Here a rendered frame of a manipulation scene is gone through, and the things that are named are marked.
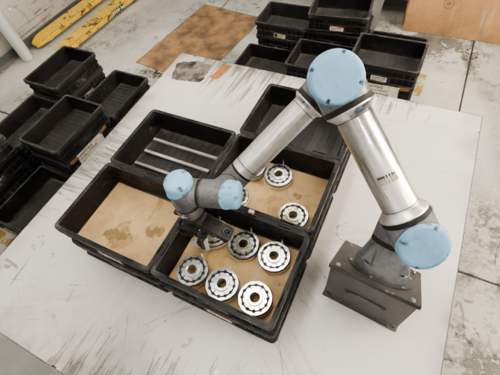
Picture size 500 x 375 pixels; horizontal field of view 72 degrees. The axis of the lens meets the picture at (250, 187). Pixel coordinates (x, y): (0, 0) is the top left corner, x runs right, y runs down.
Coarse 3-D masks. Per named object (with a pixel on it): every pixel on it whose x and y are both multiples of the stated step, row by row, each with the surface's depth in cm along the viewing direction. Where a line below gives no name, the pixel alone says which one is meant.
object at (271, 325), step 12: (252, 216) 110; (288, 228) 105; (168, 240) 107; (156, 264) 102; (300, 264) 100; (156, 276) 100; (180, 288) 98; (192, 288) 97; (288, 288) 96; (204, 300) 96; (216, 300) 94; (240, 312) 93; (276, 312) 91; (264, 324) 90
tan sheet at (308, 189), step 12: (264, 180) 128; (300, 180) 126; (312, 180) 126; (324, 180) 125; (252, 192) 125; (264, 192) 125; (276, 192) 124; (288, 192) 124; (300, 192) 123; (312, 192) 123; (252, 204) 123; (264, 204) 122; (276, 204) 122; (300, 204) 120; (312, 204) 120; (276, 216) 119; (312, 216) 117
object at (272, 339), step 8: (304, 264) 111; (168, 288) 109; (296, 288) 115; (176, 296) 118; (184, 296) 108; (192, 304) 116; (200, 304) 106; (288, 304) 104; (208, 312) 114; (216, 312) 105; (224, 320) 112; (232, 320) 103; (240, 328) 110; (248, 328) 102; (280, 328) 109; (264, 336) 104; (272, 336) 98
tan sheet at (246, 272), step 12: (264, 240) 114; (192, 252) 114; (204, 252) 114; (216, 252) 113; (228, 252) 113; (216, 264) 111; (228, 264) 111; (240, 264) 110; (252, 264) 110; (240, 276) 108; (252, 276) 108; (264, 276) 107; (276, 276) 107; (288, 276) 106; (204, 288) 107; (240, 288) 106; (276, 288) 105; (252, 300) 103; (276, 300) 103
